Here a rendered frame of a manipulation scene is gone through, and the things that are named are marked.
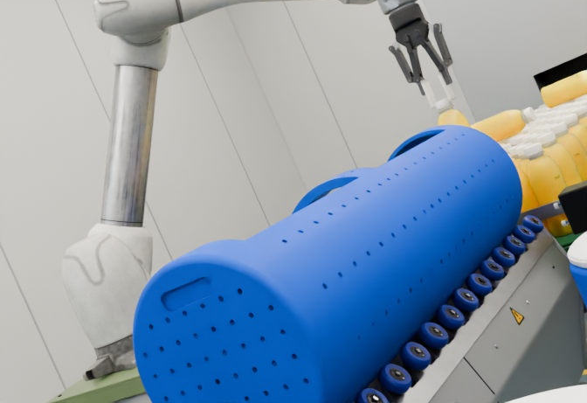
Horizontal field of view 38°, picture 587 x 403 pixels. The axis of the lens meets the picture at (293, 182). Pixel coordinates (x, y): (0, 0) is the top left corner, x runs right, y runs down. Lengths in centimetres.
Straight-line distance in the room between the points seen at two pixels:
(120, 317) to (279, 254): 81
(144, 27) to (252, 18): 498
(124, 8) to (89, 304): 63
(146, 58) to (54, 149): 300
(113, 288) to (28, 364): 268
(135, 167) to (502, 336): 96
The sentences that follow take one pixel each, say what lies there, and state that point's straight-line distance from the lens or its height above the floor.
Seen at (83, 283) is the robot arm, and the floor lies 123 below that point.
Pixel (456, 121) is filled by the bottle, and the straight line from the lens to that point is 193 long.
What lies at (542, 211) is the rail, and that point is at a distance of 191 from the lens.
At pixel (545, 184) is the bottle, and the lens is 190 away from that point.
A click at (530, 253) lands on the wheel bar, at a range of 174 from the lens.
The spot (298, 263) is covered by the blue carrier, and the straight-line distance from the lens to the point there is 102.
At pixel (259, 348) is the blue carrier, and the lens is 101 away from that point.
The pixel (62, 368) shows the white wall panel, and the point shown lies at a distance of 457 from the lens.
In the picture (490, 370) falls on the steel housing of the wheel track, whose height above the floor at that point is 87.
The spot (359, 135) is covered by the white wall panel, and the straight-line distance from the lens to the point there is 654.
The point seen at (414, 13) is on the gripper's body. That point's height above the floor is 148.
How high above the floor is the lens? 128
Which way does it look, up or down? 1 degrees down
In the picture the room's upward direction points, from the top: 24 degrees counter-clockwise
